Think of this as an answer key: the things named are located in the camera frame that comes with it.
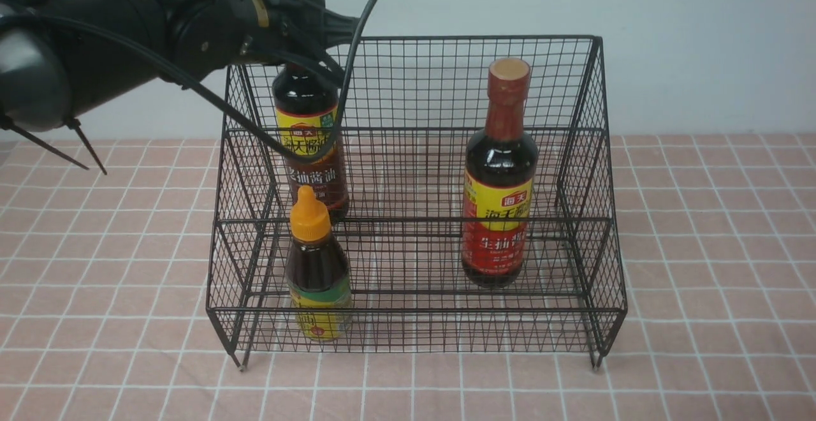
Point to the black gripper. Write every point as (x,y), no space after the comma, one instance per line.
(290,31)

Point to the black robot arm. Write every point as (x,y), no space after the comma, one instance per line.
(59,59)

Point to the dark soy sauce bottle brown label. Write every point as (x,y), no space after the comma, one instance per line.
(306,109)

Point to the small bottle orange cap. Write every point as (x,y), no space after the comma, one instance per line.
(317,271)

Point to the soy sauce bottle red label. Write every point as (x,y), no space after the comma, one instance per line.
(500,164)

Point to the pink checkered tablecloth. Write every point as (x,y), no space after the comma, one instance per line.
(104,278)

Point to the black wire mesh shelf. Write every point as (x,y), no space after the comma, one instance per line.
(413,104)

